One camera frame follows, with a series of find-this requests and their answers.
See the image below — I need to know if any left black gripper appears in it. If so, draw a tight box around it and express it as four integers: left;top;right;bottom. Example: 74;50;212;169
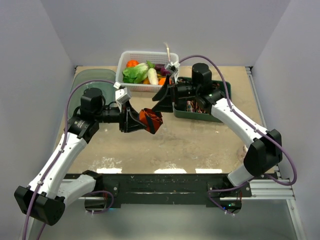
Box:
95;99;147;133

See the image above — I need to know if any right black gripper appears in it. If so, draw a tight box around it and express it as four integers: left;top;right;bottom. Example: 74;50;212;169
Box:
152;74;200;113

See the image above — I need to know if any orange navy striped tie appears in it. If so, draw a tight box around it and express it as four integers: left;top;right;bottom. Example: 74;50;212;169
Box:
139;108;163;135

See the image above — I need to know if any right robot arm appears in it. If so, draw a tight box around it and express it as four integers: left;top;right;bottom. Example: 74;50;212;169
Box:
152;62;283;197

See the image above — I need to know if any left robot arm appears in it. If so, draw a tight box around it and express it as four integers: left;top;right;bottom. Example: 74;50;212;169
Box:
14;87;146;226

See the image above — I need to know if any paper tape roll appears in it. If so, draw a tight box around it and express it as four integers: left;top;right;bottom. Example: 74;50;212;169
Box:
236;145;248;162

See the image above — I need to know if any orange fruit front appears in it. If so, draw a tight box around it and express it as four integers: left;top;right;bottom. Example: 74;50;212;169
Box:
158;77;171;86

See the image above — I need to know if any green compartment tray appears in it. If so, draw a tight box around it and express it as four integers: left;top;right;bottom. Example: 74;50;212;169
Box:
173;76;232;123

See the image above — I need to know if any colourful rolled tie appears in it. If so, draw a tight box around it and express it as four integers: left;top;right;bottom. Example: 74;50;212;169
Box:
185;101;195;113

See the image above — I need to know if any white radish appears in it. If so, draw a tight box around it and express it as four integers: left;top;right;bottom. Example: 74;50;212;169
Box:
147;68;159;85

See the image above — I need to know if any purple onion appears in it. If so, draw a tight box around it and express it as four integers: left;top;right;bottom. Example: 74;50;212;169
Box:
154;64;172;77

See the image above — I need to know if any clear teal plastic container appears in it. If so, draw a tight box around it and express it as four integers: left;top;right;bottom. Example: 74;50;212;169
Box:
71;68;116;103

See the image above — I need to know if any green lettuce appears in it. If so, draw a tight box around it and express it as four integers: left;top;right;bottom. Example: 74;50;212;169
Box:
122;63;149;84

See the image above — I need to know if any white perforated basket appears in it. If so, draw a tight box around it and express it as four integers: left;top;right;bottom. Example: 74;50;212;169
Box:
115;51;179;92

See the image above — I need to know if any orange pepper back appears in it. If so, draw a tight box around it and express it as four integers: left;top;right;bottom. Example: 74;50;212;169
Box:
126;60;139;68

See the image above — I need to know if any garlic stalk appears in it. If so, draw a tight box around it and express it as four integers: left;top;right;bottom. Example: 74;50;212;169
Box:
163;42;171;62

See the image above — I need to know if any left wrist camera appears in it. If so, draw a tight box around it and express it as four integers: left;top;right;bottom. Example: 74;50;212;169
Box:
113;82;132;105

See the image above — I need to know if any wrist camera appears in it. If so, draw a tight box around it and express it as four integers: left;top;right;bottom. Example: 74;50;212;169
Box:
165;61;180;74
113;82;132;105

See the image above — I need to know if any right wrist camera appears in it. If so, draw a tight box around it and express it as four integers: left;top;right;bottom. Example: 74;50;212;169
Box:
165;61;180;74

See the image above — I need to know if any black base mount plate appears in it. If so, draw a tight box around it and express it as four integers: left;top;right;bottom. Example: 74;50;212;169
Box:
82;173;252;211

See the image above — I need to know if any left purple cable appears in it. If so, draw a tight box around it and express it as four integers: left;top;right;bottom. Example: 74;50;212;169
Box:
21;79;121;240

